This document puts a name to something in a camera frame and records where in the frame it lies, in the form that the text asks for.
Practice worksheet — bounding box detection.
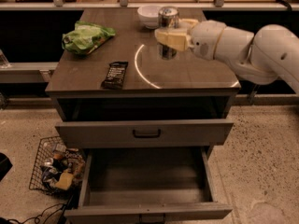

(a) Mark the black wire basket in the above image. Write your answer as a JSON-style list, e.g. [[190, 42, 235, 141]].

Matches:
[[29, 136, 85, 194]]

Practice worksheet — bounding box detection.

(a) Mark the black drawer handle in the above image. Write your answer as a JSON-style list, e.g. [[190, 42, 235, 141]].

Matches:
[[132, 129, 162, 139]]

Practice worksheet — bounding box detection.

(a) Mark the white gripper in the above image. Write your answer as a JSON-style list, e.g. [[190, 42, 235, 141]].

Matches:
[[154, 19, 226, 60]]

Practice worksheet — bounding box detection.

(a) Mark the silver redbull can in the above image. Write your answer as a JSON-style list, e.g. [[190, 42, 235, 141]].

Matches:
[[158, 6, 179, 60]]

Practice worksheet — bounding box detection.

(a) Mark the black chocolate bar wrapper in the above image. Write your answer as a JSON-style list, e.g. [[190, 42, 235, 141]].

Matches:
[[101, 62, 128, 90]]

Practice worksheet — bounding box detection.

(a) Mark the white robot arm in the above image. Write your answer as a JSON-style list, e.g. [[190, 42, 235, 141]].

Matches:
[[154, 19, 299, 94]]

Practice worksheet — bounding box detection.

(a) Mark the green chip bag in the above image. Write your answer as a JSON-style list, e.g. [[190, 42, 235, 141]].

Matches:
[[62, 21, 116, 56]]

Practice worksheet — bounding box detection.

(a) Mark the yellow sponge in basket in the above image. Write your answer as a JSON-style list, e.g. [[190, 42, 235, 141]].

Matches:
[[55, 173, 73, 190]]

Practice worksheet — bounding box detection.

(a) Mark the white ceramic bowl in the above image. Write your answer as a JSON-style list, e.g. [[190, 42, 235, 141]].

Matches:
[[137, 5, 161, 29]]

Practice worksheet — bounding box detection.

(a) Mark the black floor cable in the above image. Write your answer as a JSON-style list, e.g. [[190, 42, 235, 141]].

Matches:
[[0, 196, 74, 224]]

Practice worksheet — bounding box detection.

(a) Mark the closed grey upper drawer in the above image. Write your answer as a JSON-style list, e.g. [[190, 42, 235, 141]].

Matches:
[[55, 119, 234, 148]]

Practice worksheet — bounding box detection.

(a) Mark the open grey drawer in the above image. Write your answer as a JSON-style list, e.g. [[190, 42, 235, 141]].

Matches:
[[65, 147, 232, 224]]

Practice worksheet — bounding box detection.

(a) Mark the grey wooden drawer cabinet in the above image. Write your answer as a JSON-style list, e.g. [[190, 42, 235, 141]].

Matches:
[[44, 7, 242, 150]]

